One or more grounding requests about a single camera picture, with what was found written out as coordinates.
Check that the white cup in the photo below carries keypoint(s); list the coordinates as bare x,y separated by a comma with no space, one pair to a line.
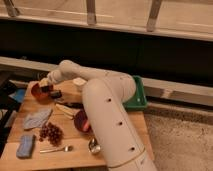
79,83

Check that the grey cloth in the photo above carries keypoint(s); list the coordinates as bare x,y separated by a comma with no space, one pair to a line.
37,119

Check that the metal spoon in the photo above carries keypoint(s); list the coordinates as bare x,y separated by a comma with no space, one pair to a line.
63,149

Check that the green plastic tray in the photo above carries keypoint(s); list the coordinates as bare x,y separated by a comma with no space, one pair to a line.
138,102

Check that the banana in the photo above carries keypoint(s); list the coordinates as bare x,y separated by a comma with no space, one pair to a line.
67,111

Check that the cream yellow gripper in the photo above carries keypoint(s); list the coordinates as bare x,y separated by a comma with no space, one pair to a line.
43,82

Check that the purple bowl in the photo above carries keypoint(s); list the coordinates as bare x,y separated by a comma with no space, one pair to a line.
79,120

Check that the black handled knife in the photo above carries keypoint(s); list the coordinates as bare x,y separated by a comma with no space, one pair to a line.
72,105

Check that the black eraser block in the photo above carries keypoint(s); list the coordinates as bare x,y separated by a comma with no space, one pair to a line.
46,89

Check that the small metal cup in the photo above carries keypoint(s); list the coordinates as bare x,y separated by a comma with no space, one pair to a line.
94,147

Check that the wooden table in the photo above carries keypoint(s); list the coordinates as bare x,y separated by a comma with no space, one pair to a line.
79,157

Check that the bunch of red grapes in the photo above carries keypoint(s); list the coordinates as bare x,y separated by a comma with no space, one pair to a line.
52,133

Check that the orange carrot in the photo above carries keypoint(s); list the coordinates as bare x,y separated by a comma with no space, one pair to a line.
86,126

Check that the red bowl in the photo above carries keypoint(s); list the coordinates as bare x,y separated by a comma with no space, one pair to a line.
38,94

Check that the blue sponge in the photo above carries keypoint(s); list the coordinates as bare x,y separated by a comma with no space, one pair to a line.
26,146

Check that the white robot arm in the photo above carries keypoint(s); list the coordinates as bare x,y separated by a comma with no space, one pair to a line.
102,97

